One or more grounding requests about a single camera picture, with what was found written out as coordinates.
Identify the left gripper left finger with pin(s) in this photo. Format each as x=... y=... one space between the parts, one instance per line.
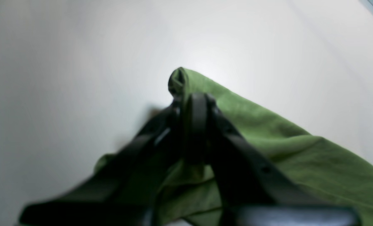
x=124 y=192

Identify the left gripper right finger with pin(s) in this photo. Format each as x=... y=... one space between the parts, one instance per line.
x=253 y=191

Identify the green t-shirt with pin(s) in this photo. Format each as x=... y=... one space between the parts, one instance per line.
x=317 y=165

